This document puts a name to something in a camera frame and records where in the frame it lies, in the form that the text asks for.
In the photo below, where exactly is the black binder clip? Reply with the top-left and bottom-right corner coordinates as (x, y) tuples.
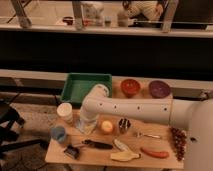
(64, 145), (80, 159)

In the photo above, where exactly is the person in striped shirt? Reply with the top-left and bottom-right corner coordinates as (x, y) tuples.
(117, 0), (167, 27)

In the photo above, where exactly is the green plastic tray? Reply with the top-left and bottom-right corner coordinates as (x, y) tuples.
(60, 73), (112, 108)

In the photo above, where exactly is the bunch of dark red grapes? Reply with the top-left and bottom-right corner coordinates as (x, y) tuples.
(170, 127), (186, 161)

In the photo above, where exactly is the orange round fruit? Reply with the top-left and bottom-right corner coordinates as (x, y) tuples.
(101, 120), (114, 134)

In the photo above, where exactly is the white cylindrical container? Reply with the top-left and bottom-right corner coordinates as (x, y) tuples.
(57, 103), (73, 123)

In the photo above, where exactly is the black office chair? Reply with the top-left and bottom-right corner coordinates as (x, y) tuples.
(0, 99), (49, 159)

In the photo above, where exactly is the orange carrot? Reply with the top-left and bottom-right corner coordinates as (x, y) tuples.
(140, 147), (169, 159)

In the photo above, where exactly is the red bowl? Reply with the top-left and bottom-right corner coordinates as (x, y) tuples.
(120, 79), (141, 97)

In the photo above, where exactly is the purple bowl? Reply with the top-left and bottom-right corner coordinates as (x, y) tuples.
(149, 80), (171, 98)

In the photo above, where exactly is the black handled brush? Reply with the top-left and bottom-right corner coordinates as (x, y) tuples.
(82, 139), (113, 150)

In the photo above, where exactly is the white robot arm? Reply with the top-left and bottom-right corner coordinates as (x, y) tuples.
(79, 84), (213, 171)

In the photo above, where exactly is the blue plastic cup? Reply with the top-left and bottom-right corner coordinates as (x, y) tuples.
(50, 126), (67, 144)

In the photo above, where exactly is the white spoon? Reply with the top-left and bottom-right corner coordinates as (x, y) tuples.
(113, 139), (131, 151)

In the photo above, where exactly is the light blue towel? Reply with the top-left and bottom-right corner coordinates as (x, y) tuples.
(75, 119), (82, 131)

